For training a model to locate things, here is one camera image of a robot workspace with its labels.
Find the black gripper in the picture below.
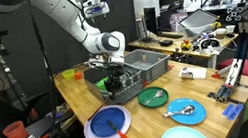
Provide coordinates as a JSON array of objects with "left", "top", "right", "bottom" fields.
[{"left": 101, "top": 63, "right": 129, "bottom": 95}]

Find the white headset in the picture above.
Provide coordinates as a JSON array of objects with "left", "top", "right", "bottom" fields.
[{"left": 198, "top": 36, "right": 225, "bottom": 58}]

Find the white paper box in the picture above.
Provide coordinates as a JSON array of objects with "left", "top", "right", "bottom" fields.
[{"left": 178, "top": 63, "right": 209, "bottom": 84}]

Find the sky blue plate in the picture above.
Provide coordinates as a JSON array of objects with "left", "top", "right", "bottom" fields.
[{"left": 165, "top": 94, "right": 209, "bottom": 129}]

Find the large lavender plate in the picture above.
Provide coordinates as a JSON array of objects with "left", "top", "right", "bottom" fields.
[{"left": 79, "top": 102, "right": 135, "bottom": 138}]

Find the green plastic bowl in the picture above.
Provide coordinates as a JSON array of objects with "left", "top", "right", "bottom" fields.
[{"left": 94, "top": 77, "right": 110, "bottom": 92}]

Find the dark green plate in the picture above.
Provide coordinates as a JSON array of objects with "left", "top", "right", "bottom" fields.
[{"left": 136, "top": 83, "right": 172, "bottom": 111}]

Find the red clamp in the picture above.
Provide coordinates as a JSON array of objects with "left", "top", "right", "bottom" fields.
[{"left": 141, "top": 78, "right": 149, "bottom": 88}]

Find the knife with orange handle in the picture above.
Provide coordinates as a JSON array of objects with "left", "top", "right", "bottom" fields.
[{"left": 106, "top": 116, "right": 131, "bottom": 138}]

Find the black computer monitor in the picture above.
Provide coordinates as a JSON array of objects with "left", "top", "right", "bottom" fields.
[{"left": 142, "top": 5, "right": 161, "bottom": 38}]

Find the brown wooden spoon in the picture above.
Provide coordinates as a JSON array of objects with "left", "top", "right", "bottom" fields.
[{"left": 82, "top": 92, "right": 119, "bottom": 123}]

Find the silver spoon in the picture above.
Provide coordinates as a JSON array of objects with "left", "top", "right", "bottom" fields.
[
  {"left": 161, "top": 104, "right": 196, "bottom": 120},
  {"left": 142, "top": 89, "right": 166, "bottom": 106}
]

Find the wooden side desk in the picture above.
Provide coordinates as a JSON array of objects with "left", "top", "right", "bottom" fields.
[{"left": 126, "top": 21, "right": 244, "bottom": 82}]

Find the white cup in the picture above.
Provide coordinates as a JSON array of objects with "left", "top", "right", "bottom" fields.
[{"left": 214, "top": 26, "right": 229, "bottom": 41}]

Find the small yellow-green bowl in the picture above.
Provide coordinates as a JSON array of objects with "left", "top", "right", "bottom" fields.
[{"left": 60, "top": 67, "right": 77, "bottom": 80}]

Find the metal dish rack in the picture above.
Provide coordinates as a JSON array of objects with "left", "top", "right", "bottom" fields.
[{"left": 81, "top": 58, "right": 148, "bottom": 110}]

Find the red plastic cup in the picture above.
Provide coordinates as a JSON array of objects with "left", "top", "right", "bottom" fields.
[{"left": 0, "top": 119, "right": 29, "bottom": 138}]

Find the blue tape patch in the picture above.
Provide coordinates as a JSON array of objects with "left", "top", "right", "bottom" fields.
[{"left": 220, "top": 101, "right": 248, "bottom": 122}]

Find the dark blue plate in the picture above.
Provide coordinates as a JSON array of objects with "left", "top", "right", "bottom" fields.
[{"left": 86, "top": 104, "right": 130, "bottom": 138}]

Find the small black box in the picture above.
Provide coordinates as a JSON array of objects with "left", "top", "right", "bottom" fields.
[{"left": 159, "top": 38, "right": 175, "bottom": 49}]

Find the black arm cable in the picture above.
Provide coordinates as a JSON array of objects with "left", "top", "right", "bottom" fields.
[{"left": 25, "top": 0, "right": 63, "bottom": 133}]

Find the black keyboard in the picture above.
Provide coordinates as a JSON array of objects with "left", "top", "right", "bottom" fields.
[{"left": 156, "top": 28, "right": 185, "bottom": 43}]

